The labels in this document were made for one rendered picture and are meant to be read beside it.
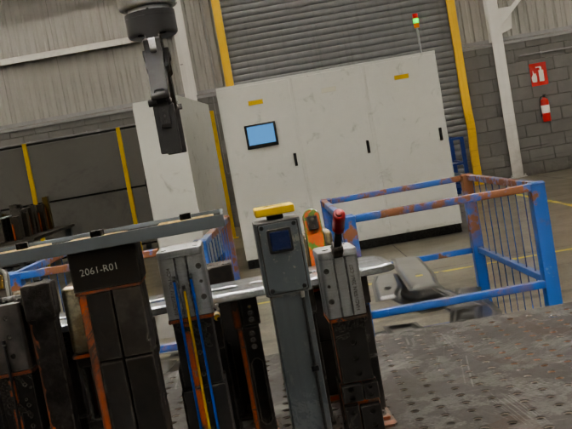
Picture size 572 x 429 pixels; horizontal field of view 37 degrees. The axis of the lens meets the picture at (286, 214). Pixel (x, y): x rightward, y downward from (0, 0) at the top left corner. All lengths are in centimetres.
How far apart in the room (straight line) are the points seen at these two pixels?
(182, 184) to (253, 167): 79
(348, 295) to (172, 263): 30
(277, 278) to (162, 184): 816
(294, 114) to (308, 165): 57
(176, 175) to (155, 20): 811
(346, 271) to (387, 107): 802
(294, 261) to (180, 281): 24
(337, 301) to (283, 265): 21
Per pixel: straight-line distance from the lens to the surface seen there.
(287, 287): 129
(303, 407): 133
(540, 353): 200
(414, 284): 364
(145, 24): 130
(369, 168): 941
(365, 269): 158
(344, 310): 147
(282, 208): 128
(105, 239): 125
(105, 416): 133
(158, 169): 942
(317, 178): 937
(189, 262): 144
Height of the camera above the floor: 124
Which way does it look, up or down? 4 degrees down
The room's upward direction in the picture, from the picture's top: 10 degrees counter-clockwise
